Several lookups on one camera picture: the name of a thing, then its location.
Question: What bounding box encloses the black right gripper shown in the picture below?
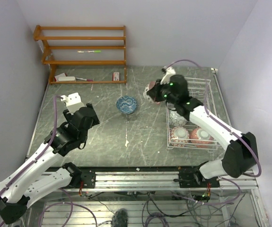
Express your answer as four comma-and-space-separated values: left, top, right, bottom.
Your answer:
147, 79, 178, 105

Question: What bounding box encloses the black leaf pattern bowl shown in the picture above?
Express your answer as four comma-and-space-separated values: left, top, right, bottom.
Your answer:
169, 110, 187, 127

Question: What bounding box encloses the red drop pattern bowl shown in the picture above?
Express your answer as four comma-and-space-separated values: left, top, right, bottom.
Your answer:
143, 80, 161, 105

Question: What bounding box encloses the white bowl red diamond outside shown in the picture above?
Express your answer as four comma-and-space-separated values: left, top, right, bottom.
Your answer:
169, 127, 190, 147

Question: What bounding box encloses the red diamond pattern bowl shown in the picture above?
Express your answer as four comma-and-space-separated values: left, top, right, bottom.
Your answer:
189, 127, 217, 149

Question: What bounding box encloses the blue swirl pattern bowl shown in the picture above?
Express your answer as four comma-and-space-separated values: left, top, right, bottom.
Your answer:
116, 96, 137, 114

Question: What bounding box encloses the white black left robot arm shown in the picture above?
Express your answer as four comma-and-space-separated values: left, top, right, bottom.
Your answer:
0, 103, 100, 225

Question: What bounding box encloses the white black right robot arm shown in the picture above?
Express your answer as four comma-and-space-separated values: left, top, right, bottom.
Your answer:
146, 74, 262, 187

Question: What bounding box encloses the wooden shelf rack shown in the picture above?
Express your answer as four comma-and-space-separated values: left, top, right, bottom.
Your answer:
33, 25, 127, 84

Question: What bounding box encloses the pink white marker pen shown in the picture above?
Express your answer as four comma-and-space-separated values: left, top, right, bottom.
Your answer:
76, 77, 93, 82

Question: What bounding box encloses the white eraser block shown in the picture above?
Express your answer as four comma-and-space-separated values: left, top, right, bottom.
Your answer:
58, 77, 77, 82

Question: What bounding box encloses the red white small box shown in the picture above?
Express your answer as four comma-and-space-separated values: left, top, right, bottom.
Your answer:
113, 72, 120, 81

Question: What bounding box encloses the green white marker pen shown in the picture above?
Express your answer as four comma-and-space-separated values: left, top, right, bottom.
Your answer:
77, 50, 101, 53

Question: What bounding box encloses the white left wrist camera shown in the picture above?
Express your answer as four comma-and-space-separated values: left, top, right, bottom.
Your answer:
61, 92, 85, 114

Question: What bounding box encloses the white wire dish rack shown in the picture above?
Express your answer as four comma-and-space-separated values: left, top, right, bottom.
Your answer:
166, 78, 220, 150

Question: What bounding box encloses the aluminium rail base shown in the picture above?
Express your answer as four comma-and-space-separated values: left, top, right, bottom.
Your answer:
29, 169, 259, 192

